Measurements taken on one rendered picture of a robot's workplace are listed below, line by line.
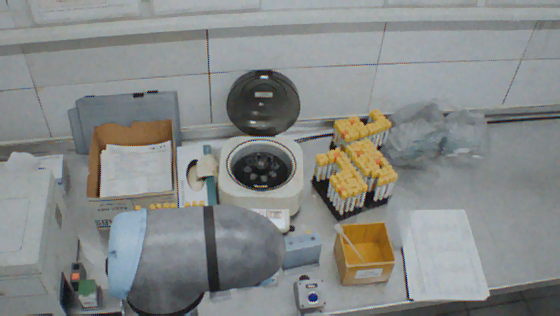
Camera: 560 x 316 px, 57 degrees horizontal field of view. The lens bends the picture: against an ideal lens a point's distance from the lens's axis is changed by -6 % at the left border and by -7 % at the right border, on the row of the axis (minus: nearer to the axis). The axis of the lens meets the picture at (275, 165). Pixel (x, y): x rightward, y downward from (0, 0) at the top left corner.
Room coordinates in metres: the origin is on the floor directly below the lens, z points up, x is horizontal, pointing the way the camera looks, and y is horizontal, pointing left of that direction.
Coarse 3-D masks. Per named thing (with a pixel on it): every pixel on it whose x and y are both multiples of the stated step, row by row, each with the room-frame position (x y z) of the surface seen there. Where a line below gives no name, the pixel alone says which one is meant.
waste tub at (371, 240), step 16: (352, 224) 0.87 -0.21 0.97; (368, 224) 0.88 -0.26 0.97; (384, 224) 0.88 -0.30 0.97; (336, 240) 0.86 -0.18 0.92; (352, 240) 0.87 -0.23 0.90; (368, 240) 0.88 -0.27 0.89; (384, 240) 0.85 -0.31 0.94; (336, 256) 0.83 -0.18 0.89; (352, 256) 0.83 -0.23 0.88; (368, 256) 0.84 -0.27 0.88; (384, 256) 0.82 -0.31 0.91; (352, 272) 0.74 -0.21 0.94; (368, 272) 0.75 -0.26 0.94; (384, 272) 0.76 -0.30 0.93
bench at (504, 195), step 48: (48, 144) 1.16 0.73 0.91; (192, 144) 1.23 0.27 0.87; (528, 144) 1.34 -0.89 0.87; (432, 192) 1.09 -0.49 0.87; (480, 192) 1.10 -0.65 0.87; (528, 192) 1.12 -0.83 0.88; (96, 240) 0.83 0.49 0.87; (480, 240) 0.92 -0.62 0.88; (528, 240) 0.92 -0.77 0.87; (288, 288) 0.73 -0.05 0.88; (336, 288) 0.73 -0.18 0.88; (384, 288) 0.74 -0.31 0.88; (528, 288) 0.77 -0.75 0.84
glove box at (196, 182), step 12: (180, 156) 1.11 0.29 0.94; (192, 156) 1.11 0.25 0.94; (204, 156) 1.10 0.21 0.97; (180, 168) 1.06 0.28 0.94; (192, 168) 1.08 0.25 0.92; (204, 168) 1.05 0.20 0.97; (216, 168) 1.07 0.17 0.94; (180, 180) 1.01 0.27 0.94; (192, 180) 1.03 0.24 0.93; (204, 180) 1.04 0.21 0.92; (180, 192) 0.97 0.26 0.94; (192, 192) 0.97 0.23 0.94; (204, 192) 0.98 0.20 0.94; (180, 204) 0.93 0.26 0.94; (216, 204) 0.94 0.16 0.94
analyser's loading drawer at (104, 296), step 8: (64, 296) 0.62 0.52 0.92; (72, 296) 0.63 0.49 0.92; (104, 296) 0.64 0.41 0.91; (64, 304) 0.60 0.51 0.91; (72, 304) 0.60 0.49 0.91; (80, 304) 0.59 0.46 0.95; (104, 304) 0.61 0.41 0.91; (112, 304) 0.62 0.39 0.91; (120, 304) 0.61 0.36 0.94; (72, 312) 0.58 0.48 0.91; (80, 312) 0.59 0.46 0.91; (88, 312) 0.59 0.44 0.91; (96, 312) 0.59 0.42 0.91; (104, 312) 0.59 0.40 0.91; (112, 312) 0.60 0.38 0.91
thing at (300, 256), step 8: (288, 240) 0.81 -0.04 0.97; (296, 240) 0.81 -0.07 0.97; (304, 240) 0.81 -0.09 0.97; (312, 240) 0.82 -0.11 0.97; (320, 240) 0.82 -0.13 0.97; (288, 248) 0.79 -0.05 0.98; (296, 248) 0.79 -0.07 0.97; (304, 248) 0.79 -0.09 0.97; (312, 248) 0.80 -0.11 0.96; (320, 248) 0.81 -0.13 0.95; (288, 256) 0.78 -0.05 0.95; (296, 256) 0.79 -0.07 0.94; (304, 256) 0.79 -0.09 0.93; (312, 256) 0.80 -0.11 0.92; (288, 264) 0.78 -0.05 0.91; (296, 264) 0.79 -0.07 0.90; (304, 264) 0.80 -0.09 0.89; (312, 264) 0.80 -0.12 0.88; (288, 272) 0.77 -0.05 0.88; (296, 272) 0.77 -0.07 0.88
